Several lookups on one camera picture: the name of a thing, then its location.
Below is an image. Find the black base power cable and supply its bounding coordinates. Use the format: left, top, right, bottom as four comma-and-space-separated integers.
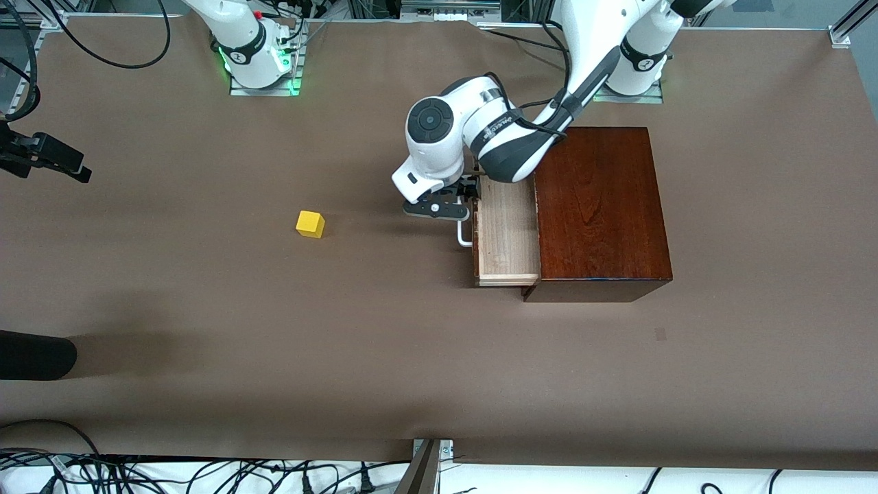
480, 26, 567, 52

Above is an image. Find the metal equipment rack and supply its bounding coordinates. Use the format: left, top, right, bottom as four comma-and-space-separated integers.
400, 0, 503, 23

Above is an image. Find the aluminium frame corner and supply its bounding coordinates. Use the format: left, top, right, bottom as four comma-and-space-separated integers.
829, 0, 878, 49

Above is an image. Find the dark brown wooden cabinet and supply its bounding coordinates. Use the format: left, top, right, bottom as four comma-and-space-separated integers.
519, 126, 674, 303

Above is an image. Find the black ribbed foam cylinder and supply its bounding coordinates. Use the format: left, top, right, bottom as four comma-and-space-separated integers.
0, 329, 78, 381

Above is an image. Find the light wood drawer white handle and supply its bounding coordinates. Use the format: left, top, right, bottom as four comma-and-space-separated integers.
457, 172, 543, 287

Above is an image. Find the yellow wooden cube block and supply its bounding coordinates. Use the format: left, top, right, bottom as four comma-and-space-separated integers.
296, 210, 326, 239

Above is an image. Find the aluminium frame bar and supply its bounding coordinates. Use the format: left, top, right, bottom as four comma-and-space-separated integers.
0, 10, 69, 30

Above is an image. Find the silver table bracket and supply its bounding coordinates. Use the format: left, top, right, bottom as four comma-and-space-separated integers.
412, 439, 455, 462

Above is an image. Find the aluminium frame rail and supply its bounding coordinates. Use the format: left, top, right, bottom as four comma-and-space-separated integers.
0, 27, 45, 145

